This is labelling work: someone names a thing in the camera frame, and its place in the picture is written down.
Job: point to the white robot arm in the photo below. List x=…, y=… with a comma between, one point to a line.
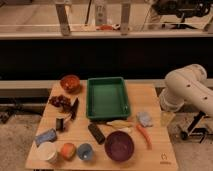
x=186, y=84

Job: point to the orange red bowl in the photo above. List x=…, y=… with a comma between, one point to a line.
x=70, y=83

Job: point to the purple bowl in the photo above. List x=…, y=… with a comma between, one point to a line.
x=119, y=146

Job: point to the green plastic tray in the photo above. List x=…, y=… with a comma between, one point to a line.
x=107, y=99

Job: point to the yellow banana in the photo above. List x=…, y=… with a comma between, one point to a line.
x=119, y=124

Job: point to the black knife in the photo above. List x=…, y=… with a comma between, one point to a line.
x=74, y=108

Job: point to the bunch of dark grapes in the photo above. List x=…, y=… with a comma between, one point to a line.
x=60, y=101

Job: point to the black remote control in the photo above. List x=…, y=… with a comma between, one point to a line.
x=96, y=133

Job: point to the small blue cup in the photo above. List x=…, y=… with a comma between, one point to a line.
x=85, y=152

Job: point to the orange carrot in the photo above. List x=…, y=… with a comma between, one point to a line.
x=143, y=131

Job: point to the white cup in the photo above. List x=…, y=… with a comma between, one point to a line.
x=47, y=152

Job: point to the black wheeled stand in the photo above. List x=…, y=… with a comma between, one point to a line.
x=194, y=130

